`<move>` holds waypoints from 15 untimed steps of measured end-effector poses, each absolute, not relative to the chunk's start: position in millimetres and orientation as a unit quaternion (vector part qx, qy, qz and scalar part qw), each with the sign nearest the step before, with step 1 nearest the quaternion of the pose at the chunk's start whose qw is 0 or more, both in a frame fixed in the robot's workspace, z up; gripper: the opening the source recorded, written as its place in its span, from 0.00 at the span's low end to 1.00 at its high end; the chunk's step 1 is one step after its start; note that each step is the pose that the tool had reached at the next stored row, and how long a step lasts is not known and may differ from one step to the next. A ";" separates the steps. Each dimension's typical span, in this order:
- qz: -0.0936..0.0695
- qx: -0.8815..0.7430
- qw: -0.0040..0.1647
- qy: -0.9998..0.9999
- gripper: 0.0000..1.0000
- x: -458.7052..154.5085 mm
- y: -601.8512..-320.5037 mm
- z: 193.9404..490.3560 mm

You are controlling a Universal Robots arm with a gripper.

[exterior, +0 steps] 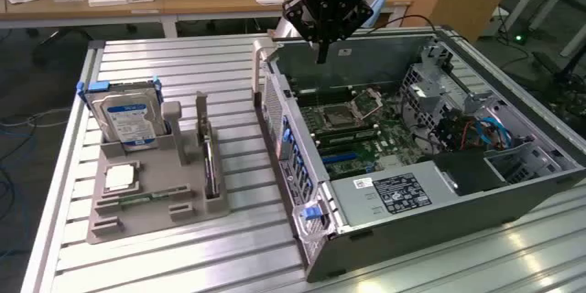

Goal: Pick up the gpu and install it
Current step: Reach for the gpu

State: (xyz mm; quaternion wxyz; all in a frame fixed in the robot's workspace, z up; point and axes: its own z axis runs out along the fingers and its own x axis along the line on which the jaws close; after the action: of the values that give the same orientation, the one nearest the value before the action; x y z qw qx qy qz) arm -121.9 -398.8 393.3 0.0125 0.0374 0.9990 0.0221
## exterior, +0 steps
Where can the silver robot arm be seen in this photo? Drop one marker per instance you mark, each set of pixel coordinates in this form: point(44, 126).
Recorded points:
point(288, 27)

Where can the wooden desk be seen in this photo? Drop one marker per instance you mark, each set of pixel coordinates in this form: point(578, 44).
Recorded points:
point(206, 1)

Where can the black RAM slot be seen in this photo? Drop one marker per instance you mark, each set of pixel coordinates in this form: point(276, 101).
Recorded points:
point(343, 132)
point(320, 95)

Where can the metal socket cover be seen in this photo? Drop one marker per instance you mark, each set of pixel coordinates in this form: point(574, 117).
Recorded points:
point(368, 104)

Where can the perforated metal disk bay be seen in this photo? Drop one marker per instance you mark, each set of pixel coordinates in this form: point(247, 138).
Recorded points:
point(423, 97)

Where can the CPU socket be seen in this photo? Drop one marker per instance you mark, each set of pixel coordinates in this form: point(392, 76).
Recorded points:
point(339, 116)

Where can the device with green light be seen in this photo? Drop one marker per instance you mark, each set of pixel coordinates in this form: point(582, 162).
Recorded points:
point(518, 37)

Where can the green motherboard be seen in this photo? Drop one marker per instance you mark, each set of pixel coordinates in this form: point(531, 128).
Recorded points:
point(388, 142)

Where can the blue expansion slot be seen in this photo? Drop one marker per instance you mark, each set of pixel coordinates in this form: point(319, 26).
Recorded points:
point(340, 160)

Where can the silver chipset heatsink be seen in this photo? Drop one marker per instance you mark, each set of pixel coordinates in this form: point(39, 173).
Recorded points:
point(394, 161)

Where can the black chair base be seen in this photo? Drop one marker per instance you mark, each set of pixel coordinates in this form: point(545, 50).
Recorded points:
point(546, 63)

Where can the hard disk in blue caddy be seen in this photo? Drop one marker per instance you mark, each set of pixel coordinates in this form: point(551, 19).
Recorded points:
point(128, 118)

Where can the open metal disk bay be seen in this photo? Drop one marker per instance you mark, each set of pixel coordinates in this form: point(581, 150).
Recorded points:
point(526, 155)

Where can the grey parts rack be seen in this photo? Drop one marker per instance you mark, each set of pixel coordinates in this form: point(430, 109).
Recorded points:
point(164, 176)

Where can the grey power supply unit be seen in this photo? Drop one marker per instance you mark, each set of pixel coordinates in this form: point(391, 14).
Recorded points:
point(362, 207)

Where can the blue case latch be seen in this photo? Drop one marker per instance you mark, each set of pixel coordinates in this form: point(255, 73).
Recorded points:
point(311, 213)

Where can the silver CPU chip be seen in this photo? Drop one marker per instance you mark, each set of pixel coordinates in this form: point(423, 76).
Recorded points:
point(120, 178)

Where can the green RAM stick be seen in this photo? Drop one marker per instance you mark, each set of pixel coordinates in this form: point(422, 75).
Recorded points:
point(144, 198)

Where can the dark grey PC case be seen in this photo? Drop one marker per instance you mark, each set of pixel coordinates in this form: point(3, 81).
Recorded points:
point(435, 238)

